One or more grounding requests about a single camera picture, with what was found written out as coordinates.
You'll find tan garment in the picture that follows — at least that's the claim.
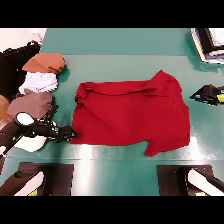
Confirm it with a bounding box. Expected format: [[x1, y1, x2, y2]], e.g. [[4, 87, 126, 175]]
[[0, 94, 13, 123]]

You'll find red T-shirt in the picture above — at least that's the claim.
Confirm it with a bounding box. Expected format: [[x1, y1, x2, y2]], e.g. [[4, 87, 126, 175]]
[[69, 69, 191, 158]]

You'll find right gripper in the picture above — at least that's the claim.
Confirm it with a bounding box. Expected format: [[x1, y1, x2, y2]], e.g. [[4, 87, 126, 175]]
[[189, 84, 220, 106]]

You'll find orange garment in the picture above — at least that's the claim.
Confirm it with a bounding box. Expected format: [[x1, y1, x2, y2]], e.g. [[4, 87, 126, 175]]
[[21, 52, 67, 75]]

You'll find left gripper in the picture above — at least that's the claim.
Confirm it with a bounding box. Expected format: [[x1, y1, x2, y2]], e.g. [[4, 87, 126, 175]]
[[54, 125, 78, 143]]

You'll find cream garment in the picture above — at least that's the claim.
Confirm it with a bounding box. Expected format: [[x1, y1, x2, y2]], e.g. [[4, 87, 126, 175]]
[[13, 119, 58, 153]]

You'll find white garment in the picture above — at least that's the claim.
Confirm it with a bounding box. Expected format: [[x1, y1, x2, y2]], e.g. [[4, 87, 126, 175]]
[[18, 71, 59, 95]]

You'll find brown garment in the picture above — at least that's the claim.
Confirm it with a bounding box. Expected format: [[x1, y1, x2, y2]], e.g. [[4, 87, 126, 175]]
[[7, 90, 54, 121]]

